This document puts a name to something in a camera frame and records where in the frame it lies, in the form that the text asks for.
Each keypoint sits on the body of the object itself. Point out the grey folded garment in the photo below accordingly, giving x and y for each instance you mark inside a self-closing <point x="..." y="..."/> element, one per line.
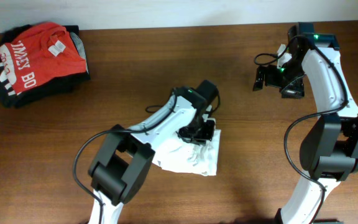
<point x="80" y="48"/>

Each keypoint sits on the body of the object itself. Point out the black folded t-shirt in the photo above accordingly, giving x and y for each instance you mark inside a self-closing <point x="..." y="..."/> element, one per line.
<point x="55" y="86"/>

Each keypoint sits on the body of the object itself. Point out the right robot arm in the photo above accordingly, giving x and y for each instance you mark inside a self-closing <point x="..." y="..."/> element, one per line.
<point x="329" y="152"/>

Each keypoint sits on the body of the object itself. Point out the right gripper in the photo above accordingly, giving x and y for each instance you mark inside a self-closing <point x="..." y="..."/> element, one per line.
<point x="294" y="91"/>

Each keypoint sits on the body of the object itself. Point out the red folded t-shirt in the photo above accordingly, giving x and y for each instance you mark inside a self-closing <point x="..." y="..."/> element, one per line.
<point x="39" y="54"/>

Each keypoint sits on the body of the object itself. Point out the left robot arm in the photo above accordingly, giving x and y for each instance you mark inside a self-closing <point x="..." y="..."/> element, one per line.
<point x="123" y="161"/>

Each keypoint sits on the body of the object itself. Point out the white t-shirt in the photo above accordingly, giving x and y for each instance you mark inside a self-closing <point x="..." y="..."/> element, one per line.
<point x="177" y="156"/>

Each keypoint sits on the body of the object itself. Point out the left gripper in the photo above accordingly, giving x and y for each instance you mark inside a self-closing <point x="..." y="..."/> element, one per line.
<point x="204" y="133"/>

